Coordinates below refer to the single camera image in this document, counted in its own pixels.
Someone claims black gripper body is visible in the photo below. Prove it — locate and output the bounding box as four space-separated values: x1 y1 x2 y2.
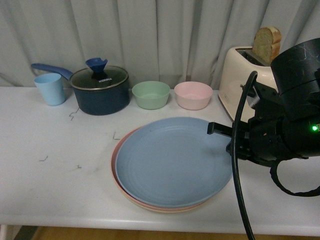
236 82 308 167

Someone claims blue plate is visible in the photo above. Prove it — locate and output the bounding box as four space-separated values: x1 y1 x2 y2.
115 117 232 208

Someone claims pink bowl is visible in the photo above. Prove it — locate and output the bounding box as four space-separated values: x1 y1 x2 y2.
174 81 213 111

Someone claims pink plate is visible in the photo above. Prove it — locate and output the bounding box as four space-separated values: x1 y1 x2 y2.
111 126 213 211

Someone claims toast slice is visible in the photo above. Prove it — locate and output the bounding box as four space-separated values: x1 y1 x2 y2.
252 26 282 64

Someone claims black looped cable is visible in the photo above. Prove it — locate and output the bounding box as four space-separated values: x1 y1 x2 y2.
269 157 320 197

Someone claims grey curtain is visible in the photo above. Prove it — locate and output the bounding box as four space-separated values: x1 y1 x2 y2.
0 0 320 89

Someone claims cream toaster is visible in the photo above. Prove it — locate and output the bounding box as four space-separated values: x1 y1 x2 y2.
218 46 277 120

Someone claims glass pot lid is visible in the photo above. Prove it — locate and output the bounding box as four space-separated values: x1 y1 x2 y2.
69 57 129 91

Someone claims dark blue saucepan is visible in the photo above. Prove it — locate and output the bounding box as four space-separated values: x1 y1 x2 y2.
31 63 130 116

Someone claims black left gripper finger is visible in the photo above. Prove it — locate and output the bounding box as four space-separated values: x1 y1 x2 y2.
207 121 250 141

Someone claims green bowl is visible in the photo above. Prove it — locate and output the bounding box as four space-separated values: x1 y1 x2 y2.
132 81 171 110

